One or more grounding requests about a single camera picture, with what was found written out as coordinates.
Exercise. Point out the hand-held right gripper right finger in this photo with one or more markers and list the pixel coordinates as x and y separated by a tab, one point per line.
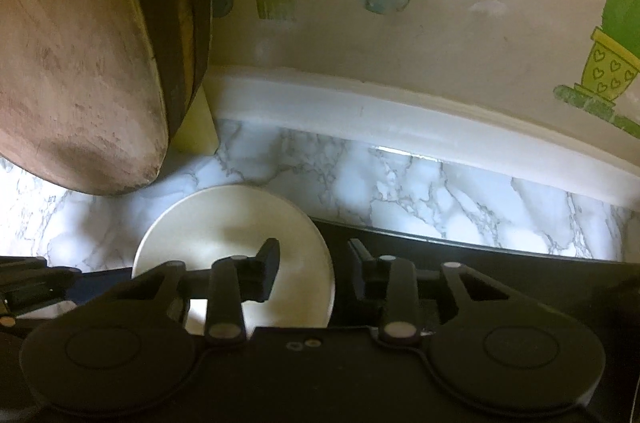
357	273

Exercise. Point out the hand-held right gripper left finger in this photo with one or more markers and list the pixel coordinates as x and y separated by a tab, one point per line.
272	268

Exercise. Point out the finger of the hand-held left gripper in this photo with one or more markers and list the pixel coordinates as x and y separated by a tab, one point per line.
102	285

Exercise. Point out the cream bowl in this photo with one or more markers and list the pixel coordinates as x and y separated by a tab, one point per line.
225	223

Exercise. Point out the pale yellow board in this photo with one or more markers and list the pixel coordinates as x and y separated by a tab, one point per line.
200	128

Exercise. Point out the black gas stove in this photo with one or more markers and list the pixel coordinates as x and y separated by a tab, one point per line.
525	268

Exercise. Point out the round wooden cutting board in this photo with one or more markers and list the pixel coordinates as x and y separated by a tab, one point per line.
75	53

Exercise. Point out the printed wall sticker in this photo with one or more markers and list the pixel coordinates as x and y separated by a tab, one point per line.
425	3

